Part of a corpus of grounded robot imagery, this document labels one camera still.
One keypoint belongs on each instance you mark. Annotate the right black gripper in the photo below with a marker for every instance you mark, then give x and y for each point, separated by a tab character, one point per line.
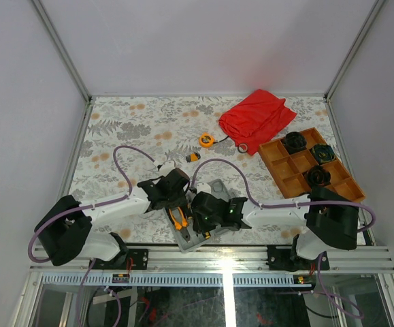
199	225

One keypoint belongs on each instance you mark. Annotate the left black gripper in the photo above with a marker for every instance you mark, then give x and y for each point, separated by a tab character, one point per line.
182	202

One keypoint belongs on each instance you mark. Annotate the grey plastic tool case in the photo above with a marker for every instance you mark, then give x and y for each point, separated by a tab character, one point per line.
220	191

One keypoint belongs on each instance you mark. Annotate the orange handled pliers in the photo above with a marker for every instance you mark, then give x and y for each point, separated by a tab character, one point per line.
180	222

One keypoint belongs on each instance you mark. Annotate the orange tape measure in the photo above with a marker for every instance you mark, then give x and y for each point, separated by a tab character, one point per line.
206	140

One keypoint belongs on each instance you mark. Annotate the black tape roll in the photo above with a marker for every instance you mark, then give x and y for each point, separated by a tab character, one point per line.
242	148

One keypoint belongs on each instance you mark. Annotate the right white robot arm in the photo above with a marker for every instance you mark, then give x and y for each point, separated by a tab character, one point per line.
331	220

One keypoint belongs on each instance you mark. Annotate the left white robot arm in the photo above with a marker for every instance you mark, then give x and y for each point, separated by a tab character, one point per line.
68	231

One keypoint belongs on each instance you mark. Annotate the hex key set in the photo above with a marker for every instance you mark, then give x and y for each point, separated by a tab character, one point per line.
193	157

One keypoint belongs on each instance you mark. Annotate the wooden compartment tray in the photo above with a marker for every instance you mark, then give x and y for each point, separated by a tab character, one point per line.
302	160

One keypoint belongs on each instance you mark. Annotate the red folded cloth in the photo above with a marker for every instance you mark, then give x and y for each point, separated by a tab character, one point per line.
256	120

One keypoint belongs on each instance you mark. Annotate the black spinning top upper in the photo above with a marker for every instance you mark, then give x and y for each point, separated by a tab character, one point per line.
294	142

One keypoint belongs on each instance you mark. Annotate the black orange spinning top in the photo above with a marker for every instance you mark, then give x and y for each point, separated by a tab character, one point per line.
317	176

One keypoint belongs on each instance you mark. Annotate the green black spinning top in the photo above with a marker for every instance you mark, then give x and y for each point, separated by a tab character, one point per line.
323	153

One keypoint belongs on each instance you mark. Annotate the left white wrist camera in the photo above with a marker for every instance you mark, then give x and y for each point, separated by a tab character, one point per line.
166	167

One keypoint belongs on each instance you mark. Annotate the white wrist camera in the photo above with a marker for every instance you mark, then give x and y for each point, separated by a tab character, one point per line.
203	188
166	167

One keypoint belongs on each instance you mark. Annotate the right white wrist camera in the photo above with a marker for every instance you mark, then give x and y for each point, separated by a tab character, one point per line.
203	188

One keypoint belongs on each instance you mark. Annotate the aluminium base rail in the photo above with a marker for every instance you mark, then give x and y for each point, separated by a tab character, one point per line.
246	266

